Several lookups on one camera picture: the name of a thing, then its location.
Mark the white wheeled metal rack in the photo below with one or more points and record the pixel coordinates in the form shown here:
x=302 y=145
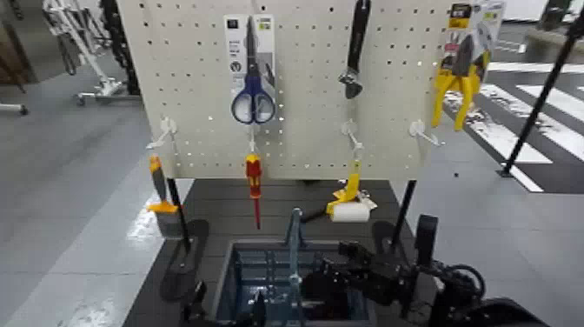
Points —
x=107 y=86

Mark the brown wooden furniture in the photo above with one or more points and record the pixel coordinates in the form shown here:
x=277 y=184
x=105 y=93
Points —
x=13 y=45

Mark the black tripod pole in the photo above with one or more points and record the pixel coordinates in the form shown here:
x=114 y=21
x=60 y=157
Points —
x=538 y=102

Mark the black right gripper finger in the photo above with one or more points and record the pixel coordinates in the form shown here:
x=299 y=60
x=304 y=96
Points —
x=259 y=312

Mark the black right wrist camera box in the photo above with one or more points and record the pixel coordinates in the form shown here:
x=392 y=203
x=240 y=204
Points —
x=426 y=237

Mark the black upright stand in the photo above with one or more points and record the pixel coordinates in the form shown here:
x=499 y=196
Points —
x=121 y=45

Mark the white pegboard panel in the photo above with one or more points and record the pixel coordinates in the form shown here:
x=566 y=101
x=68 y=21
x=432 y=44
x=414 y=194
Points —
x=310 y=91

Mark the white floor base bar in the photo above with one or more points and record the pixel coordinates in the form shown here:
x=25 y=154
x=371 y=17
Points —
x=13 y=108

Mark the black adjustable wrench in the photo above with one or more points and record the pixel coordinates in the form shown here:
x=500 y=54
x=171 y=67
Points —
x=358 y=36

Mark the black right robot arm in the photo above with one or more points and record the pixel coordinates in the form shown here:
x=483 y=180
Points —
x=474 y=306

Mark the yellow snips in card package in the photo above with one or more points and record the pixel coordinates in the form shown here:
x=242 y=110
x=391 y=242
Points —
x=456 y=82

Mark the grey concrete block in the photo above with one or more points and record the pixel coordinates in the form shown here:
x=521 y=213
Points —
x=552 y=45

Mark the black pegboard stand foot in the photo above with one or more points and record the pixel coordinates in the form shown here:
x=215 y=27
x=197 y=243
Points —
x=404 y=210
x=182 y=271

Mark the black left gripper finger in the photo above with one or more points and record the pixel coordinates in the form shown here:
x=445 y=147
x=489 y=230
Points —
x=194 y=310

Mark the red yellow screwdriver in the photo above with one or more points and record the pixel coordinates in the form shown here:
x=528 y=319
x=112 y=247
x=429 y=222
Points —
x=253 y=173

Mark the blue scissors in card package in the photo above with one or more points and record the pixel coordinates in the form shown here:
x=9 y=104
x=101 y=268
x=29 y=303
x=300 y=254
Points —
x=237 y=45

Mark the white pegboard hook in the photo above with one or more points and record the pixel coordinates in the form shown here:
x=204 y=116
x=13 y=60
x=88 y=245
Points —
x=350 y=130
x=251 y=137
x=165 y=125
x=416 y=128

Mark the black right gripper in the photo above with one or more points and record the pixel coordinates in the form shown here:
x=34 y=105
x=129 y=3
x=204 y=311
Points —
x=390 y=278

